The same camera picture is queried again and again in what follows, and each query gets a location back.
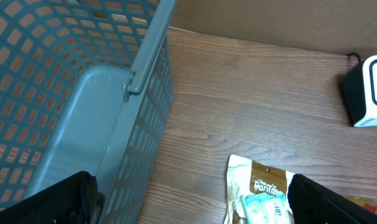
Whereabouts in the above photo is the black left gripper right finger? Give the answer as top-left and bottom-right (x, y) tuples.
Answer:
(287, 174), (377, 224)

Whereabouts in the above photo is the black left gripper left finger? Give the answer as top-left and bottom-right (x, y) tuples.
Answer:
(0, 171), (98, 224)

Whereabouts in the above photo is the teal pack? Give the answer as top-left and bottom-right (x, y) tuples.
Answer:
(241, 193), (291, 224)

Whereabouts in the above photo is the clear bottle silver cap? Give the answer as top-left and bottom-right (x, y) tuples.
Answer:
(344, 195), (377, 215)

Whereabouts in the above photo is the brown white snack bag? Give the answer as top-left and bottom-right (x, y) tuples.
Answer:
(224, 154), (294, 224)

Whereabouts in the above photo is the white barcode scanner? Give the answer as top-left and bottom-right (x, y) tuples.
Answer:
(343, 53), (377, 128)

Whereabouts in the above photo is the grey plastic shopping basket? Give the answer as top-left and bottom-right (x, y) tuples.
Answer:
(0, 0), (176, 223)

